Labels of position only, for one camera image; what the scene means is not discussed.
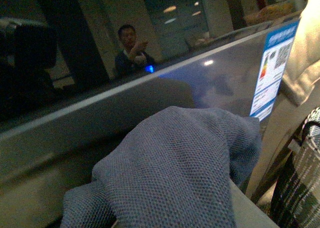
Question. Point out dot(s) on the blue energy label sticker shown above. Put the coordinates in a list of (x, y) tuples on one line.
[(276, 52)]

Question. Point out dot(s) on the beige cloth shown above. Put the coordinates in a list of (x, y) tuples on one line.
[(302, 70)]

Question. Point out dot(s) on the grey front-load washing machine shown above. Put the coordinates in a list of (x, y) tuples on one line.
[(46, 153)]

